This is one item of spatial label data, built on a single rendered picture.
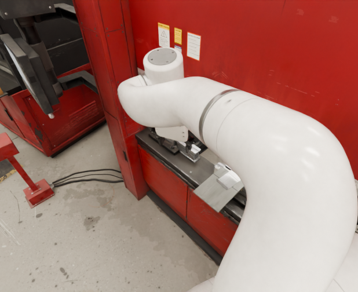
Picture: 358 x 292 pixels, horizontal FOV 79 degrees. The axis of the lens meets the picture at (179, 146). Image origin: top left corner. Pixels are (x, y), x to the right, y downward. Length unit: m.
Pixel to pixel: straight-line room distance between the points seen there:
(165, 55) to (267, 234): 0.38
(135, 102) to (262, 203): 0.29
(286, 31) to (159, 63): 0.52
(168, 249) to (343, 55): 1.88
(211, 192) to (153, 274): 1.08
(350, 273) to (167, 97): 0.32
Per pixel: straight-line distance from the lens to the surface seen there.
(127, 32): 1.49
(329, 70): 0.86
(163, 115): 0.39
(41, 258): 2.47
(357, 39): 0.83
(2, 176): 3.30
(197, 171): 1.51
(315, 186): 0.20
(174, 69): 0.47
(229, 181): 1.33
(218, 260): 2.12
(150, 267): 2.14
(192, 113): 0.31
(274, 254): 0.22
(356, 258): 0.31
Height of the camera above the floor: 2.03
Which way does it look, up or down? 44 degrees down
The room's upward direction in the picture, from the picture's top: straight up
